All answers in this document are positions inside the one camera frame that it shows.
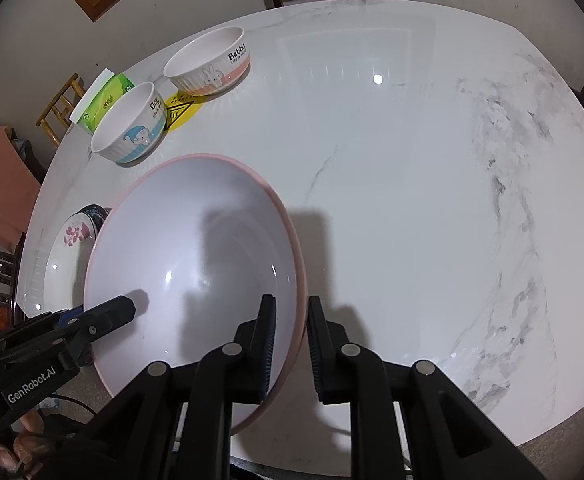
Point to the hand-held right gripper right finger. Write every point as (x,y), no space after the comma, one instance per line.
(317,355)

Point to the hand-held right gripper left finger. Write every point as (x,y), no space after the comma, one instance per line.
(267,345)

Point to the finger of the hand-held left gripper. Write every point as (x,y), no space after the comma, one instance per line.
(107,317)

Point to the white plate with pink flower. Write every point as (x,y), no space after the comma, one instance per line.
(64,260)

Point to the large blue floral plate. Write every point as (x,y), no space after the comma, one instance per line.
(94,211)

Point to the white bowl with blue print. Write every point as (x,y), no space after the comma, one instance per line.
(122,120)

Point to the white bowl with pink band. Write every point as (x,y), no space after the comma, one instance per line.
(207,60)

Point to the person's left hand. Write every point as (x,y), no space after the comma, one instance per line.
(24,445)

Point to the orange cloth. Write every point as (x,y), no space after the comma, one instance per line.
(2,180)

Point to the bamboo chair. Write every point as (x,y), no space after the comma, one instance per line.
(59,110)

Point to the round yellow warning sticker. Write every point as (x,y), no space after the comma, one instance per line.
(182,110)

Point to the green tissue pack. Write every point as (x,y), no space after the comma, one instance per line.
(109,92)

